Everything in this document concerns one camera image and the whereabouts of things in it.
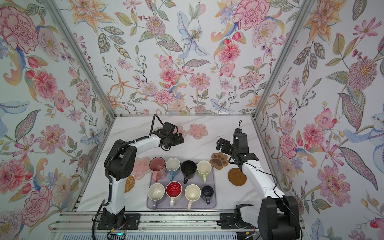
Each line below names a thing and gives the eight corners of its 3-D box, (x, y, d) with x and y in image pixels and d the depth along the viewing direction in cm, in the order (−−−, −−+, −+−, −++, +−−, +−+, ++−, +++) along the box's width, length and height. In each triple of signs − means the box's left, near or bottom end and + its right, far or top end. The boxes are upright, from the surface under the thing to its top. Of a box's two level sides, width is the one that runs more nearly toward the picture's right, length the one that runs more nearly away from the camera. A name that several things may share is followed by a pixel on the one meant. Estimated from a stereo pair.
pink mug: (155, 186, 87) (151, 178, 78) (152, 167, 94) (148, 158, 85) (169, 182, 88) (167, 174, 79) (165, 164, 96) (163, 155, 87)
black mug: (181, 186, 86) (180, 179, 79) (182, 167, 94) (181, 160, 86) (196, 186, 86) (196, 179, 79) (195, 167, 94) (196, 160, 86)
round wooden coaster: (229, 185, 88) (230, 184, 86) (226, 169, 95) (227, 167, 93) (246, 185, 88) (247, 184, 86) (242, 169, 95) (243, 167, 93)
